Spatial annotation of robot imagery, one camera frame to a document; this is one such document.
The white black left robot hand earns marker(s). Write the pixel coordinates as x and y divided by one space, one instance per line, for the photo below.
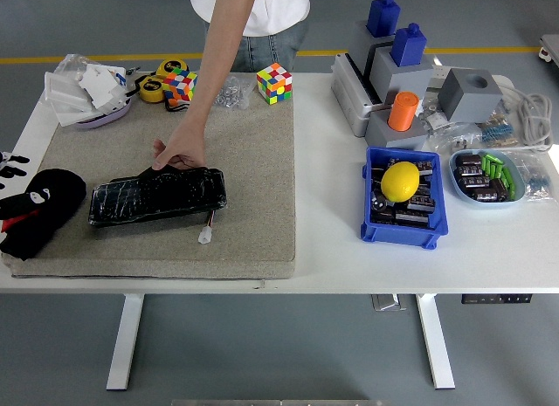
13 205

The person's hand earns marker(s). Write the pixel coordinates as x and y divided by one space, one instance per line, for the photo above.
185 144

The black rag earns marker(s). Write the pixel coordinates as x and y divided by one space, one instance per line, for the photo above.
52 231

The person's forearm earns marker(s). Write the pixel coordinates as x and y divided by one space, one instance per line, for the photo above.
218 52

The black desk control panel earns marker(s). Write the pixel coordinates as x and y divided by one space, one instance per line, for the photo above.
495 298

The colourful Rubik's cube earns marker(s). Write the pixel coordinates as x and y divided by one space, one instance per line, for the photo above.
179 85
274 85

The yellow tape measure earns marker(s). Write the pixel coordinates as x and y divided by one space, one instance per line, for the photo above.
150 89
171 66

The clear bag of nuts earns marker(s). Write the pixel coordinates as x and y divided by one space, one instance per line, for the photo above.
233 96

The grey-brown mat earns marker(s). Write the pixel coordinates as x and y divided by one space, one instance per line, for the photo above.
253 183

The purple tray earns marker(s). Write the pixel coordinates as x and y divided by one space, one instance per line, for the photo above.
111 117

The blue white small part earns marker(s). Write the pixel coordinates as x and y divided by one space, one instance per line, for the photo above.
121 78

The white plastic part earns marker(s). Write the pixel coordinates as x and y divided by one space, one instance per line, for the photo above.
100 87

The white flat tray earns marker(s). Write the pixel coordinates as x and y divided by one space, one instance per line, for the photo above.
74 117

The white square plastic lid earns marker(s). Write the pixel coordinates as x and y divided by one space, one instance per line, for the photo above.
65 91

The clear plastic bag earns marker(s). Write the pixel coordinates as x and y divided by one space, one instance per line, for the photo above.
70 65

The person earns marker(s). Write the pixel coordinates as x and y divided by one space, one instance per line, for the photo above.
279 8

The white table leg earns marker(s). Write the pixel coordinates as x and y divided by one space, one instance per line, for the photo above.
124 345
436 345

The black electrolytic capacitor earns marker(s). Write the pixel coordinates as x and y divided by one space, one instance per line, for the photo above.
412 217
376 179
468 160
423 204
475 181
379 201
425 167
492 192
471 170

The grey block holder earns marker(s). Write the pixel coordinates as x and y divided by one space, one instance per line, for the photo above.
408 139
361 43
402 80

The yellow lemon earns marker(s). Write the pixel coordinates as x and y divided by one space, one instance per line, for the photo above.
399 181

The orange cylinder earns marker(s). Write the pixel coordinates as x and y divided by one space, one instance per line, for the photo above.
402 111

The blue plastic bin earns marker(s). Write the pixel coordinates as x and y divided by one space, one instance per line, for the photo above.
402 238

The blue peg block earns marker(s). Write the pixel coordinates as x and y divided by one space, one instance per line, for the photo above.
408 46
383 15

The small white connector part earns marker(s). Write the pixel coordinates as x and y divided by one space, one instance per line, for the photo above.
434 118

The clear bag with plug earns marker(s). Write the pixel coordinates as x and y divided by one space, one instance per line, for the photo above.
454 139

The grey block with round hole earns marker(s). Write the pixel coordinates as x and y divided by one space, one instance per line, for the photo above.
467 105

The green battery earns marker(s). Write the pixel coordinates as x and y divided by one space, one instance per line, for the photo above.
485 167
492 156
512 190
498 171

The light blue dish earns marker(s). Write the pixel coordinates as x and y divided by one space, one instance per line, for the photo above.
489 204

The bag of blue resistors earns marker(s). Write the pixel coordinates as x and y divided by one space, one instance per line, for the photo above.
498 133
537 181

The white cart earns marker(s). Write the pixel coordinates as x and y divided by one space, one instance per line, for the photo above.
549 48

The light grey electrical enclosure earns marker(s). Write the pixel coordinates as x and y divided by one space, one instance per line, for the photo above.
345 91

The grey metal bracket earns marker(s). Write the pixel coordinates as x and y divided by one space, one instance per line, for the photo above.
386 302

